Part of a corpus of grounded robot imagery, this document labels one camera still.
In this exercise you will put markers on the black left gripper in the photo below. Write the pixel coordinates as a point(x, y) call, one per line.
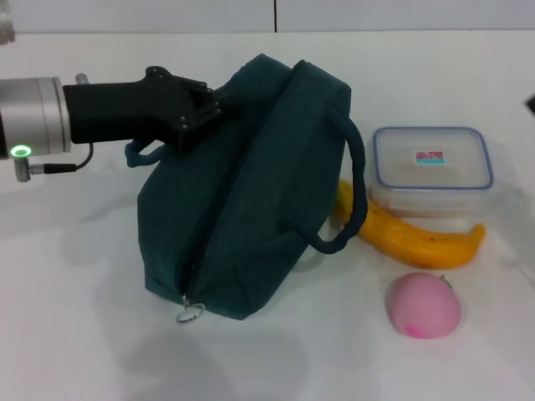
point(117, 110)

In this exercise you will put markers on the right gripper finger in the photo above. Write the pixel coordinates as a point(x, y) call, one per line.
point(531, 105)

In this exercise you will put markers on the dark teal insulated bag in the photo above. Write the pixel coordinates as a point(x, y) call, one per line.
point(251, 188)

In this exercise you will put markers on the clear plastic food container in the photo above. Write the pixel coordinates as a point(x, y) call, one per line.
point(430, 175)

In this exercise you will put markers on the yellow banana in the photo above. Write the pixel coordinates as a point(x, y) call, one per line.
point(418, 246)

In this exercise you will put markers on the pink toy peach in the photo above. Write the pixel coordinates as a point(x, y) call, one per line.
point(422, 305)

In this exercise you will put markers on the left gripper silver stub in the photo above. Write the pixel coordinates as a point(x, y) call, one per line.
point(81, 78)

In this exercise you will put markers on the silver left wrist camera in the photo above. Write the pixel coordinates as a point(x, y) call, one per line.
point(5, 29)

